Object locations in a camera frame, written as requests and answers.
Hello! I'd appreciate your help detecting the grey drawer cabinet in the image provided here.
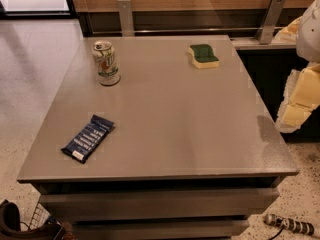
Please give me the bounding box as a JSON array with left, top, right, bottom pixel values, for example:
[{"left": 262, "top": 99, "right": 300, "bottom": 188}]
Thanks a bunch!
[{"left": 18, "top": 36, "right": 298, "bottom": 240}]

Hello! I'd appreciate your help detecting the left metal bracket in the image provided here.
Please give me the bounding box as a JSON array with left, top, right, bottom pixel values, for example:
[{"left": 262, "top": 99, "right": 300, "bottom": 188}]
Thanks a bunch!
[{"left": 117, "top": 0, "right": 135, "bottom": 37}]

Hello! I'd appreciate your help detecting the right metal bracket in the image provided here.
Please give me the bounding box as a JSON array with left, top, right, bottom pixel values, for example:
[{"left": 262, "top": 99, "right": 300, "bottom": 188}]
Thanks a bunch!
[{"left": 255, "top": 0, "right": 286, "bottom": 45}]

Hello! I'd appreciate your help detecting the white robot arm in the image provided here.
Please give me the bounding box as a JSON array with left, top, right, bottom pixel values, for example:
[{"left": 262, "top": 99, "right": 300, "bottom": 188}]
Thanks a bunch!
[{"left": 276, "top": 0, "right": 320, "bottom": 133}]

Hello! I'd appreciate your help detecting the cream foam padded gripper finger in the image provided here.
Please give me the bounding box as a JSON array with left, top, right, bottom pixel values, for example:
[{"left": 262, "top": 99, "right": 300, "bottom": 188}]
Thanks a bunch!
[{"left": 276, "top": 63, "right": 320, "bottom": 133}]

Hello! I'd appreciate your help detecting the green and yellow sponge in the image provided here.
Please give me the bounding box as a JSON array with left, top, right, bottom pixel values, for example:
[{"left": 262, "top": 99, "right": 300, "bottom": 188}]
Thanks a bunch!
[{"left": 188, "top": 44, "right": 219, "bottom": 69}]

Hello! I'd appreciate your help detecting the dark brown bag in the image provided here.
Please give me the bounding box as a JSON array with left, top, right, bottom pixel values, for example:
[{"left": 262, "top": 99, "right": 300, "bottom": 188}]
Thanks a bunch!
[{"left": 0, "top": 200, "right": 66, "bottom": 240}]

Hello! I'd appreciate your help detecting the blue snack bar packet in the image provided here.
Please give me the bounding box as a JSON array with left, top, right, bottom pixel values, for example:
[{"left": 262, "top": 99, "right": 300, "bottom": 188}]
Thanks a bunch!
[{"left": 61, "top": 115, "right": 114, "bottom": 164}]

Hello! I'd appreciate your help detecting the metal bracket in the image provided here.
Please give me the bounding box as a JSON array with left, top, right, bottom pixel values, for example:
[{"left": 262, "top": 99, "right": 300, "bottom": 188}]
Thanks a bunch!
[
  {"left": 117, "top": 0, "right": 135, "bottom": 37},
  {"left": 255, "top": 0, "right": 286, "bottom": 45}
]

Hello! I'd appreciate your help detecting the wire basket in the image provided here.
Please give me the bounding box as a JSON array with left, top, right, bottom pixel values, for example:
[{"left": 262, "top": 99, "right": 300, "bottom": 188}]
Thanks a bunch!
[{"left": 29, "top": 203, "right": 50, "bottom": 230}]

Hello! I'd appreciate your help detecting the white green soda can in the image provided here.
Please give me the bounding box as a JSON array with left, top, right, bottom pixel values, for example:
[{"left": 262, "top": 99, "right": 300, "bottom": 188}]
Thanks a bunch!
[{"left": 92, "top": 41, "right": 121, "bottom": 86}]

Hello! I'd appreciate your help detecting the power strip on floor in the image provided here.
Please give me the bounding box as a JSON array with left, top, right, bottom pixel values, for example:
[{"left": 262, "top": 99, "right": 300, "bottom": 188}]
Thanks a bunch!
[{"left": 264, "top": 214, "right": 320, "bottom": 238}]

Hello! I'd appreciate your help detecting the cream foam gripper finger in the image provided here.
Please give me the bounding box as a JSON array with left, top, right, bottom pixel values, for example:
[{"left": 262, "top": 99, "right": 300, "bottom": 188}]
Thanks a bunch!
[{"left": 275, "top": 17, "right": 302, "bottom": 43}]

